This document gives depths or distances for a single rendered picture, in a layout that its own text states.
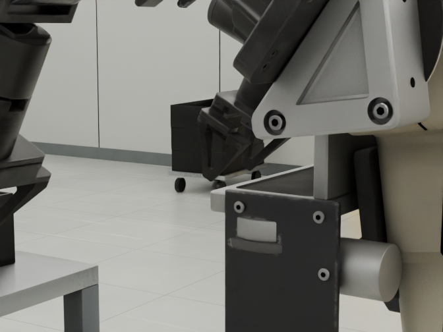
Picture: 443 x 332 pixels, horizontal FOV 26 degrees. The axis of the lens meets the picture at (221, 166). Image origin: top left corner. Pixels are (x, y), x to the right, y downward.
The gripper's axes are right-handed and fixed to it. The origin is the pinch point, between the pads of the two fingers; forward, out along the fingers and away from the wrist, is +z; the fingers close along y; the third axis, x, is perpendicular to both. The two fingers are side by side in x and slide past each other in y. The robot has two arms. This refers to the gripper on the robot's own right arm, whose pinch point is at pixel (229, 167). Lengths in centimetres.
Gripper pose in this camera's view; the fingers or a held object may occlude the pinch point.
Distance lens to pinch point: 117.3
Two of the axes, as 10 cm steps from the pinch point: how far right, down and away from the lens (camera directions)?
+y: -5.5, 1.4, -8.2
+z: -3.7, 8.4, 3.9
